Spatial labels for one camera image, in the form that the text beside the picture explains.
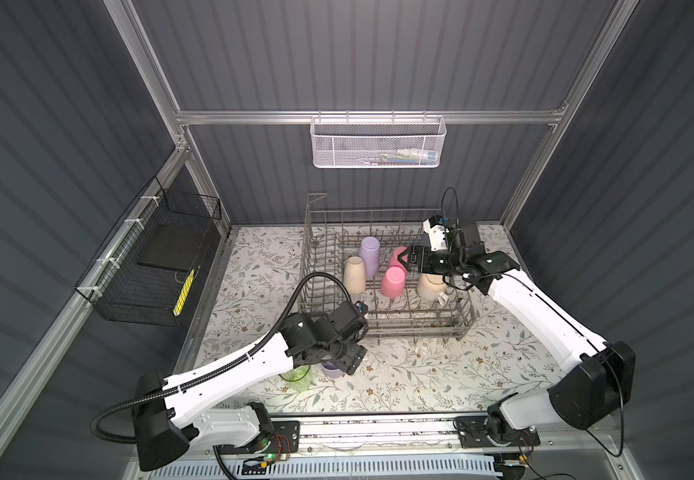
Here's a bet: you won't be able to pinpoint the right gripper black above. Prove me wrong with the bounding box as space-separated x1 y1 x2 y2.
397 244 461 278

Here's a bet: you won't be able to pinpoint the pink cup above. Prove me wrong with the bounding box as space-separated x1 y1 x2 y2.
380 265 407 299
388 246 408 270

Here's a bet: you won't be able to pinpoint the white cup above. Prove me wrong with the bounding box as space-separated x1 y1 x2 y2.
416 274 449 307

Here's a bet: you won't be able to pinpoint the light purple cup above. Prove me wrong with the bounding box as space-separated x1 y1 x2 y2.
359 236 381 278

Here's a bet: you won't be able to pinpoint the beige cup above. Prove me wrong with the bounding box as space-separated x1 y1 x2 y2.
343 256 367 295

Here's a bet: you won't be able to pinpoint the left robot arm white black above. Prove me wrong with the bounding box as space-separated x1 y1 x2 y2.
131 301 369 471

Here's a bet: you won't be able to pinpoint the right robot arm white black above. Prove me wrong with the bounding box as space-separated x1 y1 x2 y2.
398 215 636 446

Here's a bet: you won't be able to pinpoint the green transparent cup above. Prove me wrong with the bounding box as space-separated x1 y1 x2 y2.
279 365 312 392

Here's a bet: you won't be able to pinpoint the items in white basket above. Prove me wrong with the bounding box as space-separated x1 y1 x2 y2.
360 148 439 168

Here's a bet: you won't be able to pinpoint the white ventilated front panel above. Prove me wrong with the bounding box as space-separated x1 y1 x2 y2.
150 453 503 479

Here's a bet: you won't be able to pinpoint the floral table mat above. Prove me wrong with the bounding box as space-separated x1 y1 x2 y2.
192 225 563 413

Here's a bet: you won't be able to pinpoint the yellow brush in basket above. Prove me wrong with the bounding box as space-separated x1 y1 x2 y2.
172 269 196 317

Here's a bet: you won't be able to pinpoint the grey wire dish rack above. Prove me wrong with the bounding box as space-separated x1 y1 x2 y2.
300 193 482 340

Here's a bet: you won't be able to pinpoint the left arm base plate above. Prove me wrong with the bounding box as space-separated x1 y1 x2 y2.
219 420 301 455

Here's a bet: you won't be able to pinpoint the white mesh wall basket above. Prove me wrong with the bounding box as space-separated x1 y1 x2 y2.
309 115 447 169

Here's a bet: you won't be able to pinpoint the black corrugated cable hose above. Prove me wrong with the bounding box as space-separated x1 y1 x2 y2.
90 271 354 480

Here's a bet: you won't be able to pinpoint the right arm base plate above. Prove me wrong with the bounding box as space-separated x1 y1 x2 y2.
453 416 541 448

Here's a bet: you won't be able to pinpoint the black wire wall basket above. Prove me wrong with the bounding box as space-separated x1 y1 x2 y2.
75 179 227 327

